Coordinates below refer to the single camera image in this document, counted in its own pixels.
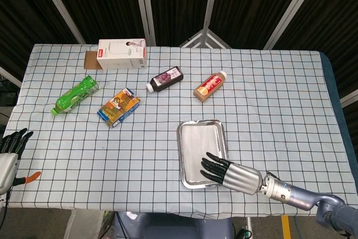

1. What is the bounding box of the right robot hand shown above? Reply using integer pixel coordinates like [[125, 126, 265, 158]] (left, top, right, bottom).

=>
[[200, 152, 264, 195]]

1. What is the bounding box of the brown cardboard piece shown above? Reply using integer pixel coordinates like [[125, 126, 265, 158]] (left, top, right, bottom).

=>
[[84, 50, 103, 71]]

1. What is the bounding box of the folding partition screen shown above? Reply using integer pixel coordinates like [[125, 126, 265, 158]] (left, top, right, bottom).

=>
[[0, 0, 358, 108]]

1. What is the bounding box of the dark purple juice bottle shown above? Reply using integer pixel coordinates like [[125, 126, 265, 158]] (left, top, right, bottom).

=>
[[147, 65, 184, 93]]

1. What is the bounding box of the green plastic bottle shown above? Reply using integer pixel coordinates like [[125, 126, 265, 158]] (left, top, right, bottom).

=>
[[50, 75, 100, 117]]

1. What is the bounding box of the yellow blue snack box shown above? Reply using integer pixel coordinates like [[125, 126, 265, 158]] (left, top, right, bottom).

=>
[[97, 87, 141, 129]]

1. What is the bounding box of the left robot arm cable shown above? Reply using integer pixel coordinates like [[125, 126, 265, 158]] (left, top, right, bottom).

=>
[[0, 190, 11, 228]]

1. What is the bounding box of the blue checkered tablecloth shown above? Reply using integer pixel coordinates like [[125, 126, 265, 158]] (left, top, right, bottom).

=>
[[3, 43, 352, 219]]

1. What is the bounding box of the silver metal tray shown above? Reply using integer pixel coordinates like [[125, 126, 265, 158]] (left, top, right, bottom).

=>
[[176, 119, 232, 190]]

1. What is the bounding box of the white product box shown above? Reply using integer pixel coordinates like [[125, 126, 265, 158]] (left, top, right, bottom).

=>
[[96, 38, 148, 71]]

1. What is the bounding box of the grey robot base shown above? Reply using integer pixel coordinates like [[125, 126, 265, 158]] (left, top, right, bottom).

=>
[[111, 210, 235, 239]]

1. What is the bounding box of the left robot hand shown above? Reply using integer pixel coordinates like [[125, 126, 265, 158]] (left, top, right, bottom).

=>
[[0, 128, 42, 195]]

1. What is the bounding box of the brown red-label drink bottle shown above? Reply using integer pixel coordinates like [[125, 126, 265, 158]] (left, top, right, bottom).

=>
[[194, 71, 228, 104]]

